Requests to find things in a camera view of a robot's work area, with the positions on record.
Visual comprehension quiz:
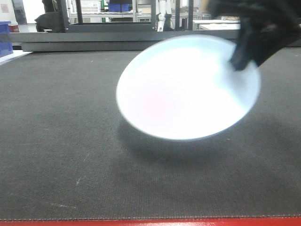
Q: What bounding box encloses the blue storage crate left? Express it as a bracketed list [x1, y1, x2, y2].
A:
[0, 21, 14, 58]

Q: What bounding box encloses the pale blue round tray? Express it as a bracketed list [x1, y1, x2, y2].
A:
[116, 34, 261, 140]

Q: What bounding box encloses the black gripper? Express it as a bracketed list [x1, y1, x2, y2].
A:
[207, 0, 301, 71]

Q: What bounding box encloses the white background table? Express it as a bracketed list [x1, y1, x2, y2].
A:
[193, 20, 240, 31]

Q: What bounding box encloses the black fabric table mat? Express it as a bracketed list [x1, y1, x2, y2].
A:
[0, 48, 301, 220]

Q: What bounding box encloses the black metal frame rack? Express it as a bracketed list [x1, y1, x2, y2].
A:
[0, 1, 238, 52]

